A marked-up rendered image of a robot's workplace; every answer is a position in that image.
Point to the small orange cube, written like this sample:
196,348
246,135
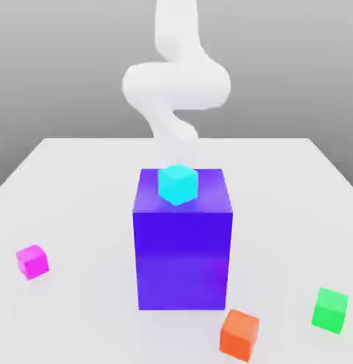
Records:
239,335

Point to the small magenta cube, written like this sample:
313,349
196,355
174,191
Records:
32,263

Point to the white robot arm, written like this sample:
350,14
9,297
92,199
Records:
176,82

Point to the small green cube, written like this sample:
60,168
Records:
330,311

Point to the small cyan cube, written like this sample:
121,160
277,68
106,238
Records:
178,184

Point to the large purple box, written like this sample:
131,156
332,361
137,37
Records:
182,256

